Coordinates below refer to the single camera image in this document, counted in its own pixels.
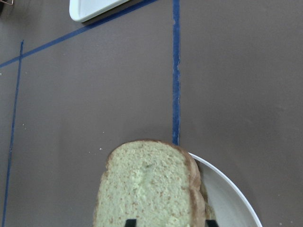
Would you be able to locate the cream bear tray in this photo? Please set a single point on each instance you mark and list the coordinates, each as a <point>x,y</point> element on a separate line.
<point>83,10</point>

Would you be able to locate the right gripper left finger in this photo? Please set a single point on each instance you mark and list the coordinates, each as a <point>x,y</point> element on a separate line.
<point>130,223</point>

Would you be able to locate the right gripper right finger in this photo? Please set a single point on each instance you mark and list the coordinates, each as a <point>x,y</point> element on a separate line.
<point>211,223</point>

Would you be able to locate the white plate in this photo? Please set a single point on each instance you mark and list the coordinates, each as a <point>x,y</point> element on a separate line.
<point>230,206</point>

